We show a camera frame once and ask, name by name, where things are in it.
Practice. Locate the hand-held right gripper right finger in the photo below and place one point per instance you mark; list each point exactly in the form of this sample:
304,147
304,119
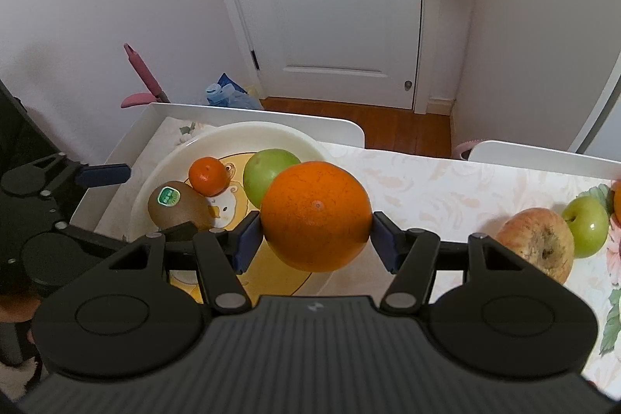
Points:
385,244

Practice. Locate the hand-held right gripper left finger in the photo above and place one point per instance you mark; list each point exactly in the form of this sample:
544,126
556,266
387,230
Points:
250,244

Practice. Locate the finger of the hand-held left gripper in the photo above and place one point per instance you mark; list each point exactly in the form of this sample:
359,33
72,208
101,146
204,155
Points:
104,174
97,238

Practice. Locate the white cartoon print bowl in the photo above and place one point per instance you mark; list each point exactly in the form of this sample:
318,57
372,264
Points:
160,166

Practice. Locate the large orange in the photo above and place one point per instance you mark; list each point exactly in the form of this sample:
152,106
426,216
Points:
315,215

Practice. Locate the floral tablecloth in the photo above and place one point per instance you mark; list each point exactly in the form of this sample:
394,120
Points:
436,195

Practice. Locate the green apple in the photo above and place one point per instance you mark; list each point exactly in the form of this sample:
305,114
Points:
264,174
589,227

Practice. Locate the kiwi with green sticker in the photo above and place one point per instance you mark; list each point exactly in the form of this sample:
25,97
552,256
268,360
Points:
182,210

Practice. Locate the small tangerine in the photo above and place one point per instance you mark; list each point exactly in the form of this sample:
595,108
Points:
208,176

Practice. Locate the pink round object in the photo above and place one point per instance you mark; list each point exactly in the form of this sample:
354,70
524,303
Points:
463,149

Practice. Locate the white chair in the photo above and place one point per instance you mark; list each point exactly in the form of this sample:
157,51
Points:
533,154
242,115

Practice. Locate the blue plastic bag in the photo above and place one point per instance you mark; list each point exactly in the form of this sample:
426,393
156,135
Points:
228,96

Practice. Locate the red yellow apple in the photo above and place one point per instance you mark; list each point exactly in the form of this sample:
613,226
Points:
533,239

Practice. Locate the door hinge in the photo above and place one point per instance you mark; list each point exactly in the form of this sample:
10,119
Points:
254,60

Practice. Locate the orange fruit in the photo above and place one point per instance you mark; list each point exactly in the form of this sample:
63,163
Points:
617,203

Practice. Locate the white door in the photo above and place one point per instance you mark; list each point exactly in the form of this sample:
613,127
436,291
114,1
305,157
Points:
330,6

